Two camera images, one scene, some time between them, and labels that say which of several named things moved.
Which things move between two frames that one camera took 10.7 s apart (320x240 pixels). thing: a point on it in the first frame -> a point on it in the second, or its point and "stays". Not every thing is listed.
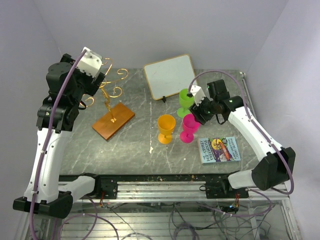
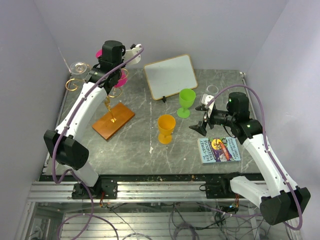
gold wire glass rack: (117, 115) stays
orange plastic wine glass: (166, 123) stays
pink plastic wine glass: (190, 127) -> (123, 77)
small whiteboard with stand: (169, 77) stays
